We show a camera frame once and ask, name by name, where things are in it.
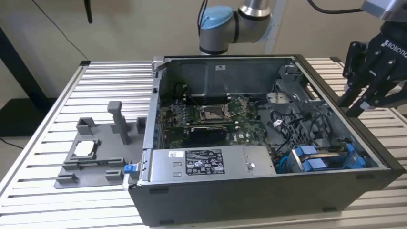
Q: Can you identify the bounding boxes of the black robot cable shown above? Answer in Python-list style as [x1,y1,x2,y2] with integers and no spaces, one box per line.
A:
[196,0,208,27]

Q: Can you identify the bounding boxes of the grey metal disk bay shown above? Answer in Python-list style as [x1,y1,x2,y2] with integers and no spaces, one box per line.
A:
[291,142,381,174]

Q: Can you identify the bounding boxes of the thin black wall wire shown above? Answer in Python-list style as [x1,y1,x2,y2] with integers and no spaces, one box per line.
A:
[31,0,91,62]

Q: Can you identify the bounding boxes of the black disk wire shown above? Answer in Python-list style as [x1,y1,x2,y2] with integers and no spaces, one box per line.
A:
[303,111,346,148]

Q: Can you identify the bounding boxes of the silver power supply unit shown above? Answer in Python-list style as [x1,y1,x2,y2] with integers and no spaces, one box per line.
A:
[148,146,277,186]

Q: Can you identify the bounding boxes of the CPU socket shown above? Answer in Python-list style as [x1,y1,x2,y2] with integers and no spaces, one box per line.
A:
[196,104,238,124]

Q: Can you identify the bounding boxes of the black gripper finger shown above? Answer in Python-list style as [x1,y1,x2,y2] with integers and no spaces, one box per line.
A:
[346,75,407,118]
[338,40,371,108]

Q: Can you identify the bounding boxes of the silver CPU chip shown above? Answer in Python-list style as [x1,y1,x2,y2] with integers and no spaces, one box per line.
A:
[72,141,96,157]

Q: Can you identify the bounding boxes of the thick black hanging cable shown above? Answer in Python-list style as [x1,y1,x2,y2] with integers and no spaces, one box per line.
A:
[83,0,94,24]

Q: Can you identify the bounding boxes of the black wire with white tag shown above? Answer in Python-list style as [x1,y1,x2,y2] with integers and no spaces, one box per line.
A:
[269,111,309,153]

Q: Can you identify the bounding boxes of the grey parts rack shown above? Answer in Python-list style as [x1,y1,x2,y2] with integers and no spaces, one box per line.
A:
[54,101,150,191]

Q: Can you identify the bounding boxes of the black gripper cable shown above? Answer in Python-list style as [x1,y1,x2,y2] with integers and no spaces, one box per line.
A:
[306,0,366,14]

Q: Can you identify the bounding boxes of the black stand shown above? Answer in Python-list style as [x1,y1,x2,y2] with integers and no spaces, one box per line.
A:
[0,26,59,138]

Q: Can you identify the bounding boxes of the black open PC case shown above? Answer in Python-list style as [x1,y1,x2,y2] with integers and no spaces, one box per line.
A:
[122,54,399,227]

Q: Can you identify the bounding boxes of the green motherboard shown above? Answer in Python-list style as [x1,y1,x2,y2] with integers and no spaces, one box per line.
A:
[159,94,277,150]

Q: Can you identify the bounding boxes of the blue wire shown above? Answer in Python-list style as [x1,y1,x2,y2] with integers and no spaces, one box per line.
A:
[275,154,290,173]

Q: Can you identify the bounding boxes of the grey plastic bracket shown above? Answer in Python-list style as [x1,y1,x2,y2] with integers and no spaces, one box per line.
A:
[266,64,329,115]

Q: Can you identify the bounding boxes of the black graphics card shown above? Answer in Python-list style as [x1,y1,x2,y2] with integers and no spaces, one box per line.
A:
[190,125,228,146]

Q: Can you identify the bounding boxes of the blue disk carrier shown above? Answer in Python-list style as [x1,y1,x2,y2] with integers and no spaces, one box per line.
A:
[303,157,367,171]

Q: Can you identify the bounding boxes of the thin black floor cable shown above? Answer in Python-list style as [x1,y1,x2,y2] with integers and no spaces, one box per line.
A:
[0,137,24,150]

